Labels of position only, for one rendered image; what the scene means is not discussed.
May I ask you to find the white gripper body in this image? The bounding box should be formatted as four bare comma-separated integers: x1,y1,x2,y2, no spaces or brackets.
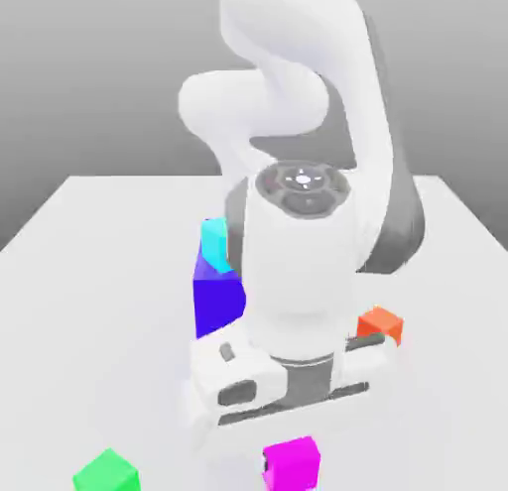
192,380,383,444

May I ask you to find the small magenta cube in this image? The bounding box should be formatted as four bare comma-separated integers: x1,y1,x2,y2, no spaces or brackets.
261,435,322,491

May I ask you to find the small orange cube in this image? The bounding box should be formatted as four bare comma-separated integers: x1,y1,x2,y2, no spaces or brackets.
355,306,405,348

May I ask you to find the small cyan cube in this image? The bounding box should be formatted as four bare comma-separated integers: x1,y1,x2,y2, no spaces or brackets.
200,217,235,275

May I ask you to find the small green cube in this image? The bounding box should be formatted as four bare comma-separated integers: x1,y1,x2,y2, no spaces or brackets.
71,447,143,491

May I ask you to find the large blue box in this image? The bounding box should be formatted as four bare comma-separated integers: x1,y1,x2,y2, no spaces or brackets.
192,252,248,340

